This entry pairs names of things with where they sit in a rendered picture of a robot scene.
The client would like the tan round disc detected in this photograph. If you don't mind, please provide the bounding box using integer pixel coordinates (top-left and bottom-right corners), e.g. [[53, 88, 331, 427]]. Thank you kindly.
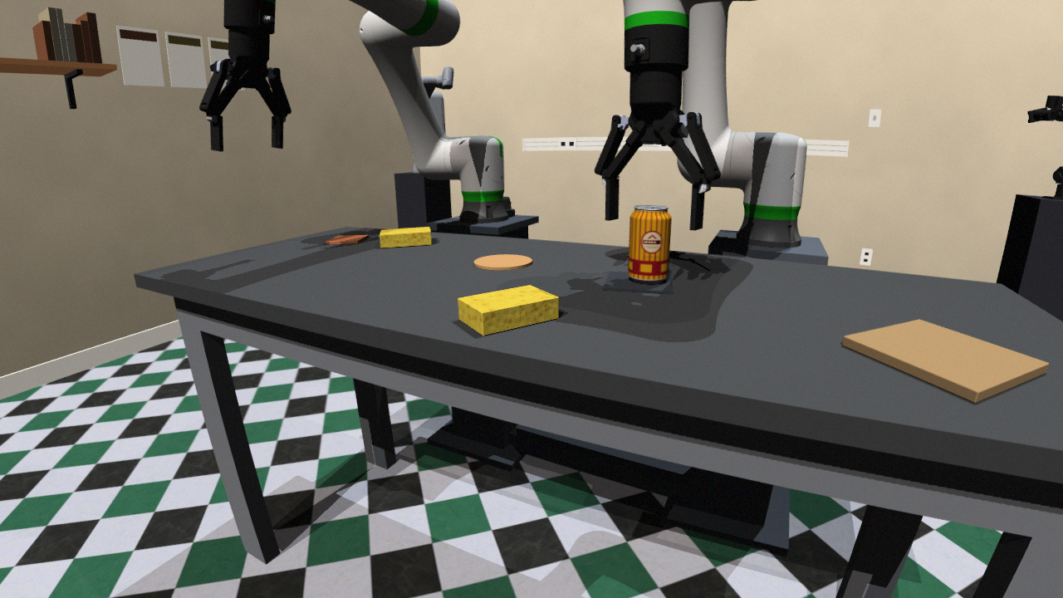
[[474, 254, 532, 271]]

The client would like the tan flat rectangular board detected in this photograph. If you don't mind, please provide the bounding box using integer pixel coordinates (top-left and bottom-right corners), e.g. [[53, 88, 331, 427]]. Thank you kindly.
[[842, 319, 1049, 403]]

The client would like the yellow sponge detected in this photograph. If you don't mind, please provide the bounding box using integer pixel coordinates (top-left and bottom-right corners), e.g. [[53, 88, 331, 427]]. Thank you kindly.
[[379, 227, 432, 247], [458, 285, 559, 336]]

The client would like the yellow and red drink can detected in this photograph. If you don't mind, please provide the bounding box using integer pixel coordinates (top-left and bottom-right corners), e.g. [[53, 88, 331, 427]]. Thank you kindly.
[[628, 204, 672, 284]]

